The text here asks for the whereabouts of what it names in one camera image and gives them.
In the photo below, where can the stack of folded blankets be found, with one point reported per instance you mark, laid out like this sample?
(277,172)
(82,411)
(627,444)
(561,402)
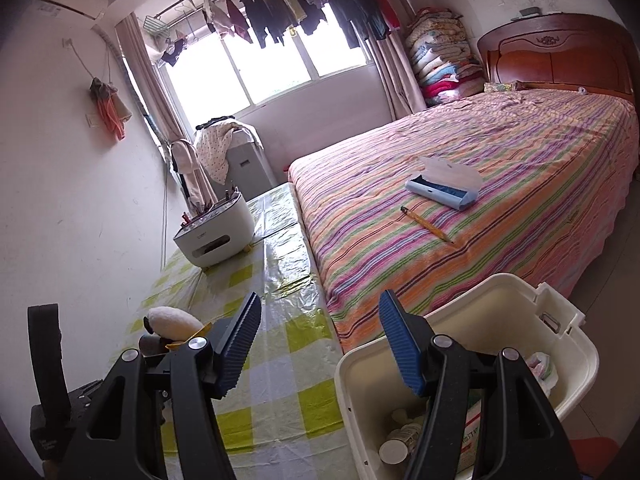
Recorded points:
(440,60)

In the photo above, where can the white black plush toy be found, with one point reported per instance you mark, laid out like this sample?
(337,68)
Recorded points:
(172,322)

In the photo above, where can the red plastic stool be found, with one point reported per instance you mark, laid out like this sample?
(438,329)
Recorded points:
(592,460)

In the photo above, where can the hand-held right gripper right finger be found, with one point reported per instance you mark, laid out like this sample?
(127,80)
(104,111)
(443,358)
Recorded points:
(402,345)

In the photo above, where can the wooden headboard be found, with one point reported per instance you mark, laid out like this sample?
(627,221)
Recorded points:
(560,60)

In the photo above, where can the orange and grey hanging cloths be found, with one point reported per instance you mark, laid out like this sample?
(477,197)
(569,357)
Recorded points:
(110,110)

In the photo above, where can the brown medicine bottle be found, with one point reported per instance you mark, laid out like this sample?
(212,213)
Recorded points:
(152,346)

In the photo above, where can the cream plastic storage bin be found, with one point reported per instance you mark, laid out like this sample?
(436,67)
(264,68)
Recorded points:
(505,310)

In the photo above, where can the yellow pencil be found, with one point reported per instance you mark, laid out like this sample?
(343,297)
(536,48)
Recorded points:
(427,225)

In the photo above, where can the white desk organizer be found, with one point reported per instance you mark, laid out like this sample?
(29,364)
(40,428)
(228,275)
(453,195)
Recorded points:
(215,235)

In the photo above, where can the blue pencil case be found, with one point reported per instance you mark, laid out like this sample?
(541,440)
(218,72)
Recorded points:
(440,190)

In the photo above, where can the bed with striped sheet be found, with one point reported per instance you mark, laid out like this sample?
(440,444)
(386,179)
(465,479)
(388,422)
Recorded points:
(450,170)

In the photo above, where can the beige hanging garment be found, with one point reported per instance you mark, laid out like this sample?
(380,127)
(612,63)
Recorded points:
(187,170)

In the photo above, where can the beige curtain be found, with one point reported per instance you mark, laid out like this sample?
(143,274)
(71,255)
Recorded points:
(150,90)
(397,80)

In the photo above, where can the small labelled bottle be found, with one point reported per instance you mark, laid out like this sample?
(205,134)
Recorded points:
(411,434)

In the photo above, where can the white cap plastic bottle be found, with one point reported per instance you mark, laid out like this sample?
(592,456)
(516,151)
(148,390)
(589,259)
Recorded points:
(392,452)

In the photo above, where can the window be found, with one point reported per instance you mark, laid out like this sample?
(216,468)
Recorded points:
(270,70)

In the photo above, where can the row of hanging clothes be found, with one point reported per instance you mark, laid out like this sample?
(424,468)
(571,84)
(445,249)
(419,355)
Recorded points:
(300,5)

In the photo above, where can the small grey box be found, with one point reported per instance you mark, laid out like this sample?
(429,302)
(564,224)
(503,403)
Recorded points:
(530,11)

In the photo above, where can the white appliance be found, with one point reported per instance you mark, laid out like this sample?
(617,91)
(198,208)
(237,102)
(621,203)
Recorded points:
(250,165)

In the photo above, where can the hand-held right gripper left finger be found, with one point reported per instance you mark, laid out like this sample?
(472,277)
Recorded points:
(239,345)

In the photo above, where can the dotted white cloth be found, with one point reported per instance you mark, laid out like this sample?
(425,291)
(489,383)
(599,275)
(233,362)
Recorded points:
(215,150)

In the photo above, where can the white wall switch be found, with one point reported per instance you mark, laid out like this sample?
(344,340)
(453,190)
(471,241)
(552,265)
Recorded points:
(92,120)

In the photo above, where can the white paper medicine box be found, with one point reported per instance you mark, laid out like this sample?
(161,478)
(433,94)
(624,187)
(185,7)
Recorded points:
(472,430)

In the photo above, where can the floral fabric pillow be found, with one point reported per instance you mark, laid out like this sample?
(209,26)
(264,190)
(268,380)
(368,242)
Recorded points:
(502,87)

